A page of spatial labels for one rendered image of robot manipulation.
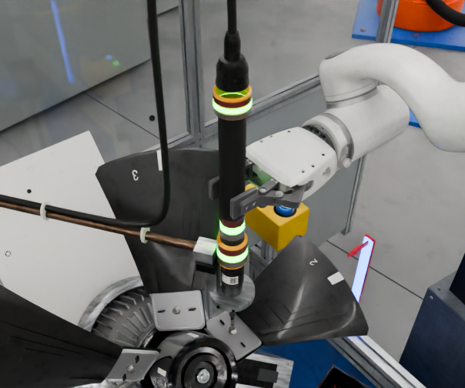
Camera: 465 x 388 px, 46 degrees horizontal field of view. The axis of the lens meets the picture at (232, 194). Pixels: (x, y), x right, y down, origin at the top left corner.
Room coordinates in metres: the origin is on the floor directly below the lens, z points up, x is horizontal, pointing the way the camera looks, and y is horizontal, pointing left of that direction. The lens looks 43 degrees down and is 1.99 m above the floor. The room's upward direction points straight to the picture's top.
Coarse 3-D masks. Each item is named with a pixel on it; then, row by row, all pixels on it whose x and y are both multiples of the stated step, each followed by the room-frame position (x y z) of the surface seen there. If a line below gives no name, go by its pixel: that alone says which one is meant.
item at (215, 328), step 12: (228, 312) 0.57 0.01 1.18; (216, 324) 0.54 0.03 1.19; (228, 324) 0.54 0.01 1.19; (240, 324) 0.55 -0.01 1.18; (216, 336) 0.52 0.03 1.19; (228, 336) 0.52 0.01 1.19; (240, 336) 0.52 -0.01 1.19; (252, 336) 0.52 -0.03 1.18; (240, 348) 0.50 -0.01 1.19; (252, 348) 0.50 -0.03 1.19
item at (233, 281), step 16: (224, 48) 0.52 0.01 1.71; (240, 48) 0.52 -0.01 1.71; (224, 64) 0.51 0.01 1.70; (240, 64) 0.51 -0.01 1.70; (224, 80) 0.51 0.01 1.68; (240, 80) 0.51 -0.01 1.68; (224, 272) 0.51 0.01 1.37; (240, 272) 0.51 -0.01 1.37; (224, 288) 0.51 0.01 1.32; (240, 288) 0.51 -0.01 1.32
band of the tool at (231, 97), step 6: (216, 90) 0.54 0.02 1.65; (246, 90) 0.54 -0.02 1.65; (216, 96) 0.51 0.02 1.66; (222, 96) 0.54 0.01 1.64; (228, 96) 0.55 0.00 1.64; (234, 96) 0.55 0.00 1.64; (240, 96) 0.54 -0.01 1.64; (246, 96) 0.51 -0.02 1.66; (234, 102) 0.50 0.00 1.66; (228, 108) 0.50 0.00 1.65; (234, 108) 0.50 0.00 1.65; (228, 114) 0.50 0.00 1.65; (234, 114) 0.50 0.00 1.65
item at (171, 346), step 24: (144, 336) 0.51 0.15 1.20; (168, 336) 0.50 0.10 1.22; (192, 336) 0.47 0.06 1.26; (168, 360) 0.44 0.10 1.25; (192, 360) 0.44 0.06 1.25; (216, 360) 0.45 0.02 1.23; (144, 384) 0.45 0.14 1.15; (168, 384) 0.40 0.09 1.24; (192, 384) 0.42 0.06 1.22; (216, 384) 0.42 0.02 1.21
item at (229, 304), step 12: (204, 240) 0.55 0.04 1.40; (216, 240) 0.55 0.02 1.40; (204, 252) 0.52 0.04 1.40; (216, 252) 0.54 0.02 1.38; (204, 264) 0.52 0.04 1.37; (216, 264) 0.52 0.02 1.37; (216, 276) 0.52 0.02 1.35; (216, 288) 0.52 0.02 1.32; (252, 288) 0.53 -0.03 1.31; (216, 300) 0.50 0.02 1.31; (228, 300) 0.50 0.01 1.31; (240, 300) 0.50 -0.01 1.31; (252, 300) 0.51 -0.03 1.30
